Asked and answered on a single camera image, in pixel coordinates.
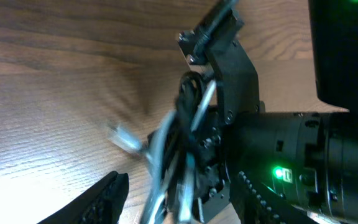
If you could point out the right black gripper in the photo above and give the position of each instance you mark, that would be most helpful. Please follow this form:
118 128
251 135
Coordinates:
231 87

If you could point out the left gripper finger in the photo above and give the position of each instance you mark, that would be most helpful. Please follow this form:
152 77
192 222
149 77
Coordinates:
102 203

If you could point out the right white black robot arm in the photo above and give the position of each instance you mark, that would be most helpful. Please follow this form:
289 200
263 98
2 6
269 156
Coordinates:
283 165

